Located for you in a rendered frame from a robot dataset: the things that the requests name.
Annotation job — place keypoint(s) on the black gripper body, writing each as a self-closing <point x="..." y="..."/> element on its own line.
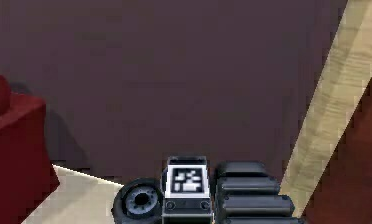
<point x="140" y="201"/>

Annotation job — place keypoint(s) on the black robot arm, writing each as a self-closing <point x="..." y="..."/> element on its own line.
<point x="250" y="196"/>

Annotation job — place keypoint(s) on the red sofa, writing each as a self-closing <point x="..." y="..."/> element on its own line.
<point x="17" y="160"/>

